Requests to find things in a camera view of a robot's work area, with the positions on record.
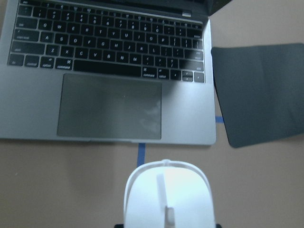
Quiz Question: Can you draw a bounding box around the black mouse pad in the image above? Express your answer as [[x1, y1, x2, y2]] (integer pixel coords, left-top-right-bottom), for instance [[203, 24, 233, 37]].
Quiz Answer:
[[211, 43, 304, 148]]

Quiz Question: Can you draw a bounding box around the grey laptop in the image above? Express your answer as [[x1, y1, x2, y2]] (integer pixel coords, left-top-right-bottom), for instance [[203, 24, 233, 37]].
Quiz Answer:
[[0, 0, 227, 145]]

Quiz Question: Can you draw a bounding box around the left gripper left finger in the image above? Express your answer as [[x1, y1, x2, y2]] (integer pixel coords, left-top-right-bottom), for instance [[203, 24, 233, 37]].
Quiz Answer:
[[114, 224, 124, 228]]

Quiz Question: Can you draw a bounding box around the white computer mouse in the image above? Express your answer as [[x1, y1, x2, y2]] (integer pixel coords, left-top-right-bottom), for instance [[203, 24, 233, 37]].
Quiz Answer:
[[123, 160, 216, 228]]

